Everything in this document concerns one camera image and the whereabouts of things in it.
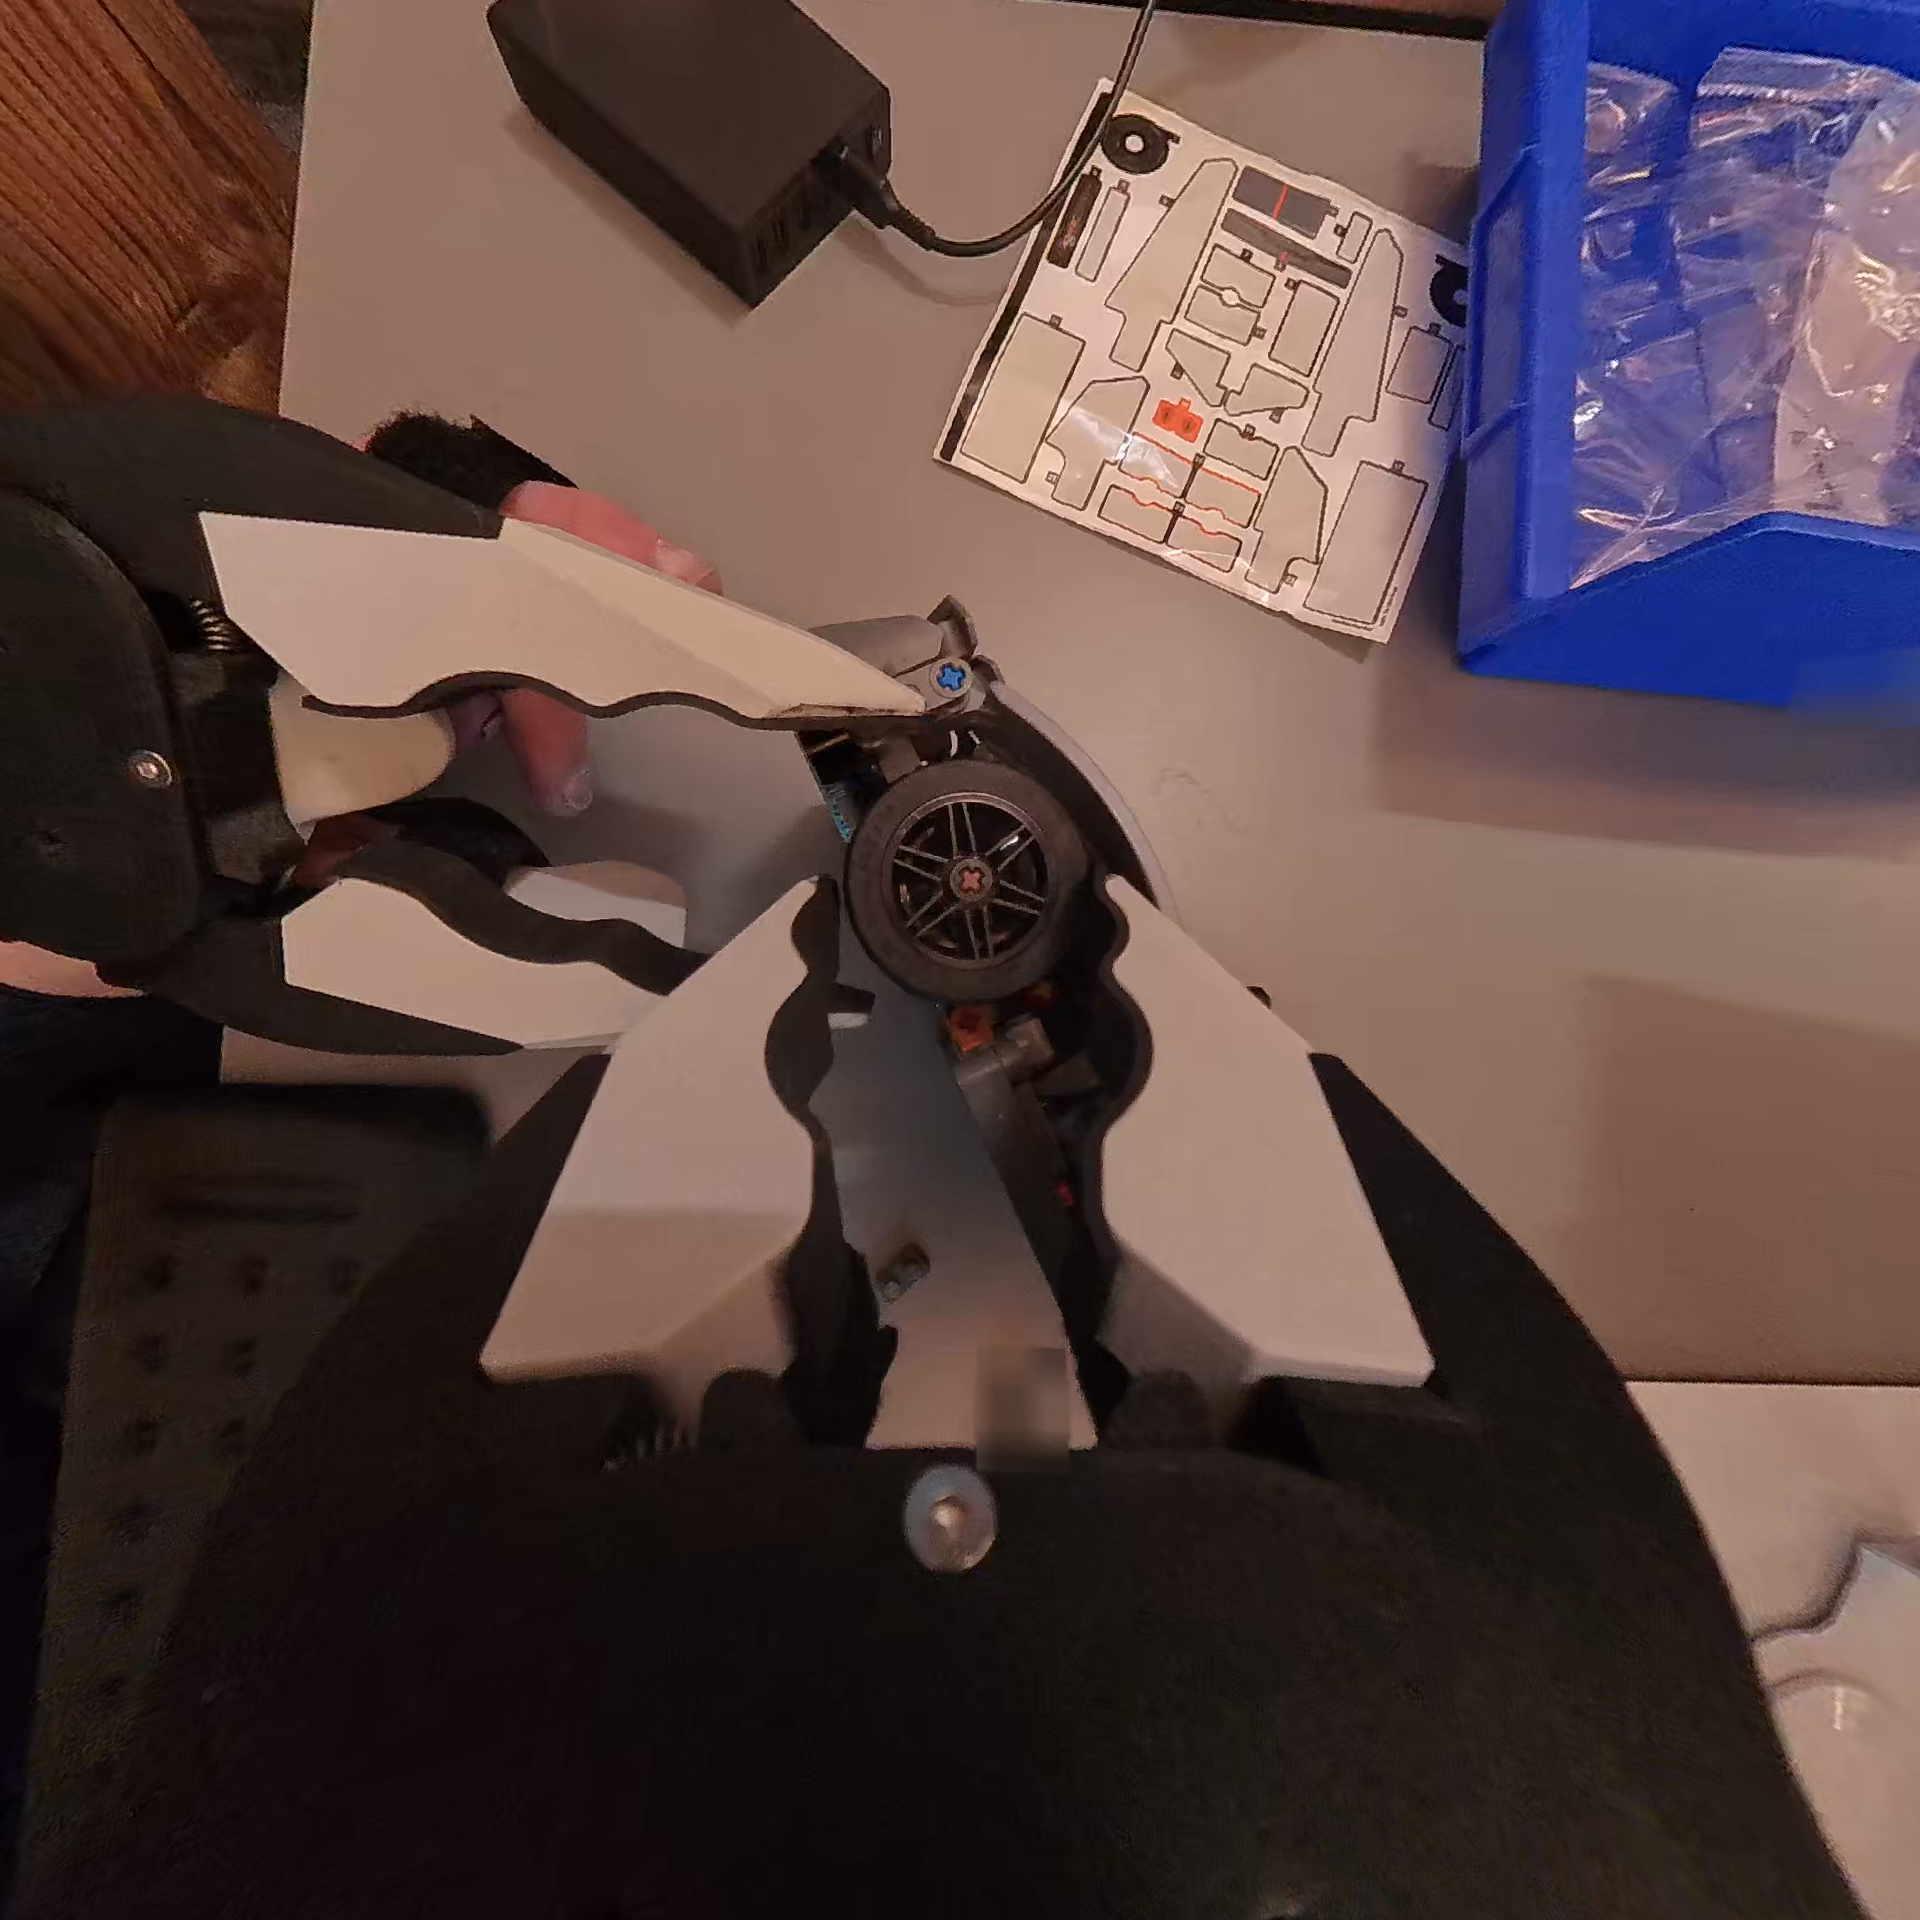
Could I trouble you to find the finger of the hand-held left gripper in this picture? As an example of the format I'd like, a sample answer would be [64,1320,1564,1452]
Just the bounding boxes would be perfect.
[280,838,706,1052]
[199,509,929,737]

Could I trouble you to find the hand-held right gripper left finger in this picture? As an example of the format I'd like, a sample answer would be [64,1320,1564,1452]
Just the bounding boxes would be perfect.
[480,877,874,1386]

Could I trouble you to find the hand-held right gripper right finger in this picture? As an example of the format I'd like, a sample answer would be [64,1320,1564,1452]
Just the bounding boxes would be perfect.
[1093,873,1439,1390]

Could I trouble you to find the partly built lego car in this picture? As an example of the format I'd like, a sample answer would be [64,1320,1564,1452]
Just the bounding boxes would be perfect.
[792,594,1168,1344]

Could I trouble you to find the black lego wheel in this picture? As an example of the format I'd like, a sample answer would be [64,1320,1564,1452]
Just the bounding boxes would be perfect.
[844,757,1098,1003]

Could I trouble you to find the person's left forearm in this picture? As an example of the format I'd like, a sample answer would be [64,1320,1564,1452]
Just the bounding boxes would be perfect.
[0,990,226,1098]

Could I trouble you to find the person's left hand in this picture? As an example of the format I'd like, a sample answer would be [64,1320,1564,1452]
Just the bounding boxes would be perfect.
[497,481,725,824]

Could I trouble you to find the black perforated office chair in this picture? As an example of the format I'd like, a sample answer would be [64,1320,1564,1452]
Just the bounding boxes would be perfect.
[0,1084,497,1801]

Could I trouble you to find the black multiport charger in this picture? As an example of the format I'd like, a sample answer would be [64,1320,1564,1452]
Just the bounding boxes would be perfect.
[487,0,893,308]

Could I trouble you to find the white book stand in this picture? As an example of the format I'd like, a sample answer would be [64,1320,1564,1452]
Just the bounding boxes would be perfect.
[1628,1381,1920,1920]

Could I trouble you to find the blue plastic bin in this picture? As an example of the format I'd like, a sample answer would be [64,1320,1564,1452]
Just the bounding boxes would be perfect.
[1456,0,1920,707]

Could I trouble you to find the white sticker sheet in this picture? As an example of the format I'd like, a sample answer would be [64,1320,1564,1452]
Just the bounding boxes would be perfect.
[935,77,1480,644]

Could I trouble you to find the clear plastic bags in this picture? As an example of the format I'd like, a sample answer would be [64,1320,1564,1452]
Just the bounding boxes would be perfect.
[1569,45,1920,601]

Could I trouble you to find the wooden support post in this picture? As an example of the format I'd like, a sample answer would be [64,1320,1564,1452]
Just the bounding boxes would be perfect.
[0,0,303,414]

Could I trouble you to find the black charger cable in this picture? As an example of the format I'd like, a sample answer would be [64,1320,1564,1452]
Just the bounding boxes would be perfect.
[832,0,1164,260]

